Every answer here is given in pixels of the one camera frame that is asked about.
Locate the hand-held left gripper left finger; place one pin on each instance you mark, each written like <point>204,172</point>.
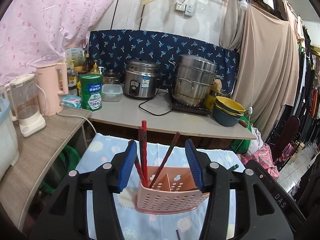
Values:
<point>127,165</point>

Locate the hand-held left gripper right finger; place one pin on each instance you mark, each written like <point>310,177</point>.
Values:
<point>195,165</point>

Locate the dark red chopstick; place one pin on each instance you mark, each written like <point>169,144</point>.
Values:
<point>138,170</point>
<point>166,158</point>

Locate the green chopstick gold band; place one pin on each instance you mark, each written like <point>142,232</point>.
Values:
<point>234,167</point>

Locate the pink perforated utensil holder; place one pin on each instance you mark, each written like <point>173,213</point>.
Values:
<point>170,200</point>

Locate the green bag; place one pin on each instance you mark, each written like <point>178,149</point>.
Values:
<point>240,145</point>

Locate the pink floral cloth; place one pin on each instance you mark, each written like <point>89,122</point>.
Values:
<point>260,160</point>

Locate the grey counter board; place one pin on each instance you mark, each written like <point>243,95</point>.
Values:
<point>130,115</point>

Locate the blue bowl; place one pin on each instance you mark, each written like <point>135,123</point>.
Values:
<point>226,120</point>

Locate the black induction cooktop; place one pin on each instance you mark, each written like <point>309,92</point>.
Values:
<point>190,108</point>

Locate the black chair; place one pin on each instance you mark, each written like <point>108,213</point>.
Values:
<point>287,140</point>

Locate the blue dotted tablecloth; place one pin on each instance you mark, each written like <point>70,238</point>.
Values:
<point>155,225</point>

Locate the yellow bowl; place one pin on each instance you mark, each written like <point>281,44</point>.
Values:
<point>230,103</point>

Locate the clear food container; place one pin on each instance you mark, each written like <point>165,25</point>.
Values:
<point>111,93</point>

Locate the green milk powder can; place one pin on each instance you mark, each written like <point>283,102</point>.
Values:
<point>91,92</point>

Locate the tan loofah sponge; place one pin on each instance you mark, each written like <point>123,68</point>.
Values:
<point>217,85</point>

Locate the wooden side shelf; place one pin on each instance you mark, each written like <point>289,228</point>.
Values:
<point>50,135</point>

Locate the wet wipes packet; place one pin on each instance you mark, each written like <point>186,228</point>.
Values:
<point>71,102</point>

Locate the steel steamer pot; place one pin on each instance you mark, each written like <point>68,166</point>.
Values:
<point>193,80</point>

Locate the steel rice cooker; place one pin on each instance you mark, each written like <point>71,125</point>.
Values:
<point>141,80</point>

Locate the small steel pot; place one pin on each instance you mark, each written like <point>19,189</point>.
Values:
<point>111,78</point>

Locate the yellow dish soap bottle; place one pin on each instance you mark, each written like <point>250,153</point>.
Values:
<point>94,68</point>

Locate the clear oil bottle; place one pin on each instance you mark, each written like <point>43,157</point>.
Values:
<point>72,75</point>

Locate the dark sauce bottle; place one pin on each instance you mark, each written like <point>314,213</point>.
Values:
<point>87,63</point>

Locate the pink electric kettle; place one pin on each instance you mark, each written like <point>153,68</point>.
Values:
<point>50,87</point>

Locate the hanging clothes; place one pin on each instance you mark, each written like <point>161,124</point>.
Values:
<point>310,92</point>

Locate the white blender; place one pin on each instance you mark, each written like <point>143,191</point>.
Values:
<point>25,100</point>

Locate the white plastic storage box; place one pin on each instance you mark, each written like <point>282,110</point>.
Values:
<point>7,142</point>

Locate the navy floral cloth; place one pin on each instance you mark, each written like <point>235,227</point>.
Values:
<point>150,45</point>

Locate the beige curtain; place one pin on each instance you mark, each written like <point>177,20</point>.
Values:
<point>265,62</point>

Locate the pink patterned curtain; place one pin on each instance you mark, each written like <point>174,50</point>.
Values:
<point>50,22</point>

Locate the white wall switch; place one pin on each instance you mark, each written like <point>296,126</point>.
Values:
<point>189,10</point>

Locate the white wall socket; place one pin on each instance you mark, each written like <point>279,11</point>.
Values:
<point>180,7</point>

